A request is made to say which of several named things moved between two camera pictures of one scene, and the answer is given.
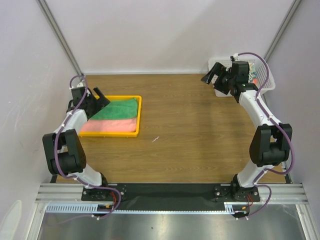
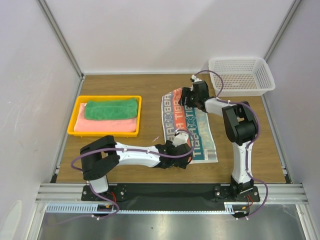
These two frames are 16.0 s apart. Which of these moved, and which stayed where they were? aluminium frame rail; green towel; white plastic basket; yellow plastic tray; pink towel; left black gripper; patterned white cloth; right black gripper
Moved: patterned white cloth; left black gripper; right black gripper
Stayed: green towel; white plastic basket; aluminium frame rail; yellow plastic tray; pink towel
